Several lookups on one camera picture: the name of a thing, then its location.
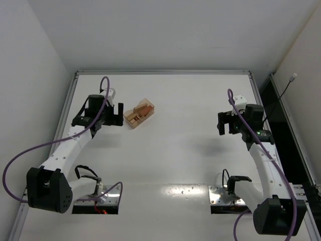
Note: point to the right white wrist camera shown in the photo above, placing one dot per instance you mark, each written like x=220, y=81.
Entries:
x=240, y=103

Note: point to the transparent orange plastic box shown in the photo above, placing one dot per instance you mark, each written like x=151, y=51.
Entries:
x=139, y=113

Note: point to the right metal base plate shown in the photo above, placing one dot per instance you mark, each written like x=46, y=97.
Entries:
x=218, y=196

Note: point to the metal base plate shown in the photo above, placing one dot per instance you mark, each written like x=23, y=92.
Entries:
x=109, y=199
x=218, y=196

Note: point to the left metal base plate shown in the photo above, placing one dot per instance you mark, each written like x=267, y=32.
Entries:
x=109, y=199

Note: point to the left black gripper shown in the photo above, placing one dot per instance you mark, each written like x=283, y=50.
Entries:
x=111, y=116

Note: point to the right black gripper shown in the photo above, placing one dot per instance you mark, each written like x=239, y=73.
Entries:
x=227, y=122

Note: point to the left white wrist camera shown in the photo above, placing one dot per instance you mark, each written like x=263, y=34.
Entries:
x=110, y=96

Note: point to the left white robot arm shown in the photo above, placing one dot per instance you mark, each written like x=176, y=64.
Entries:
x=48, y=187

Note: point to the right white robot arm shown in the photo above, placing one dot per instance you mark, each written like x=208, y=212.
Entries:
x=275, y=209

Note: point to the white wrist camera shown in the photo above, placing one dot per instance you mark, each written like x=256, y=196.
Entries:
x=240, y=103
x=110, y=96

